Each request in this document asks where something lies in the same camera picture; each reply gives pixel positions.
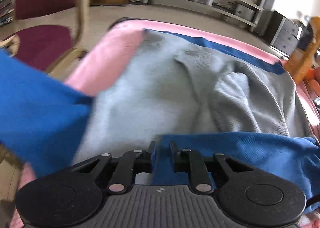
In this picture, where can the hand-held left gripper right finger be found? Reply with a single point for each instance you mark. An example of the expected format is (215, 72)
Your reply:
(173, 158)

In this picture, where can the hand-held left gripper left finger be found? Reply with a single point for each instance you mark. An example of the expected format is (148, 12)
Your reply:
(153, 158)

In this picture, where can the blue and grey sweater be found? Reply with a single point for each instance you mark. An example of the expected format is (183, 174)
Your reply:
(160, 87)

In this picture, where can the orange snack packet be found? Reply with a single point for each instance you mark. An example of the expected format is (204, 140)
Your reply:
(315, 85)

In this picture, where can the orange juice bottle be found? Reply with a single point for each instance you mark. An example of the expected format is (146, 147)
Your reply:
(303, 60)

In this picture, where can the grey drawer cabinet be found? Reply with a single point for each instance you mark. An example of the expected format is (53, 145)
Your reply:
(287, 35)

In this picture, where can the black table frame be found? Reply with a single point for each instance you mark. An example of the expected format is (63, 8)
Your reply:
(117, 21)

